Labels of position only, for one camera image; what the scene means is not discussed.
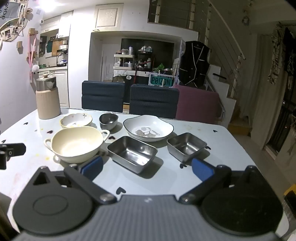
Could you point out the patterned hanging cloth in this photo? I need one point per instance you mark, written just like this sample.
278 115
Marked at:
277 58

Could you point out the white floral plate bowl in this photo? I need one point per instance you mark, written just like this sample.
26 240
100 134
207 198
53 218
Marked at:
143 126

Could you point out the large square steel container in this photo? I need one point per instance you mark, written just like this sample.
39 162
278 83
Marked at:
131 153

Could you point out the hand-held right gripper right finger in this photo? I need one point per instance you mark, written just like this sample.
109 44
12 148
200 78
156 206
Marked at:
202 169

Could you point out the round steel bowl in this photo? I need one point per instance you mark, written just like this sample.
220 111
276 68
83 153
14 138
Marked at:
108 124

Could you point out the white shelf cart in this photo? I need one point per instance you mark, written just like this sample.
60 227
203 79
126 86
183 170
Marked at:
123 64

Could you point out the maroon chair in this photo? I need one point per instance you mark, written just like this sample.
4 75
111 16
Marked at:
198 104

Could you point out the beige curtain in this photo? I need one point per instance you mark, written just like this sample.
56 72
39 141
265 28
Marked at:
261 92

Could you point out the white heart-print table cover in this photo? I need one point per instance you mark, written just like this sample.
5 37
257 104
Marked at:
161 183

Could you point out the yellow box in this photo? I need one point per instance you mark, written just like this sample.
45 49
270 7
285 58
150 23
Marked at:
290 194

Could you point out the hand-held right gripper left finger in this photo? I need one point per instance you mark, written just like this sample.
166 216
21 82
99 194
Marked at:
92 165

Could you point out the wooden wall decoration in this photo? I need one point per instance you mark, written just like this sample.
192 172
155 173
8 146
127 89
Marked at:
13 25

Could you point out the white staircase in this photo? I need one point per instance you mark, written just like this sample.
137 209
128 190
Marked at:
222 88

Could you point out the white panelled cupboard door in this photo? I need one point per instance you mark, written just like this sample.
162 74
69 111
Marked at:
108 16

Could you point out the white pom-pom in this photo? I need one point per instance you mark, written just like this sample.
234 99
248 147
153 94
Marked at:
35 68

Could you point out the white kitchen cabinet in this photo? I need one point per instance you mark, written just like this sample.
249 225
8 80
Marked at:
61 88

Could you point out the dark blue chair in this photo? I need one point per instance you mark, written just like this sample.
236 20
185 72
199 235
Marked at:
153 100
103 96

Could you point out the black shelf with clutter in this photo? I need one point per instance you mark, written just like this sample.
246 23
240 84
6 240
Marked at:
143 60

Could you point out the stair railing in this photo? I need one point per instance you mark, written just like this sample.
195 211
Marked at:
241 55

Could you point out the teal sign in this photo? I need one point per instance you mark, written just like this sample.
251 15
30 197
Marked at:
161 81

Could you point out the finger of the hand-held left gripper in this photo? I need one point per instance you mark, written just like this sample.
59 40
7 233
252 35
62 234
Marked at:
13 149

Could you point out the small floral scalloped bowl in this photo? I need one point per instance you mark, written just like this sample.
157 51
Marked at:
76 120

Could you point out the black vest white trim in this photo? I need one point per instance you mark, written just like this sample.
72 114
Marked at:
194 62

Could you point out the beige thermos jug steel top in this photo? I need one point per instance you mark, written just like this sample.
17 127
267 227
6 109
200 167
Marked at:
47 102

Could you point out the pink ribbon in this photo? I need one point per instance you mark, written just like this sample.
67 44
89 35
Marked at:
31 53

